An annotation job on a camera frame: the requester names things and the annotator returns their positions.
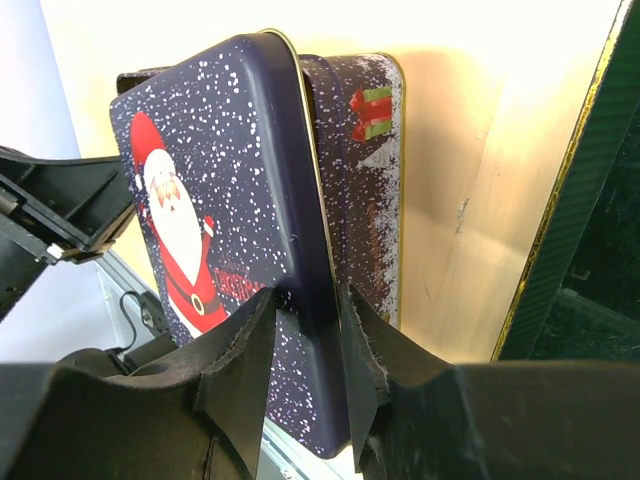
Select gold cookie tin box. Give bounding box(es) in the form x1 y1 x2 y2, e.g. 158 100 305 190
116 52 403 322

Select gold tin lid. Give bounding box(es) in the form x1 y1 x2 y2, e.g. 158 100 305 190
109 30 349 459

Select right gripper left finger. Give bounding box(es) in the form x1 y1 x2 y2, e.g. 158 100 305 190
1 288 276 479

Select black tray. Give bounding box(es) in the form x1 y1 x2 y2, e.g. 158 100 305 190
491 1 639 361

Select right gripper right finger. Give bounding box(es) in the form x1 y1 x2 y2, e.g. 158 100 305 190
340 285 639 479

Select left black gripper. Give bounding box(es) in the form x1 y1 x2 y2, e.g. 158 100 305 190
1 147 134 320

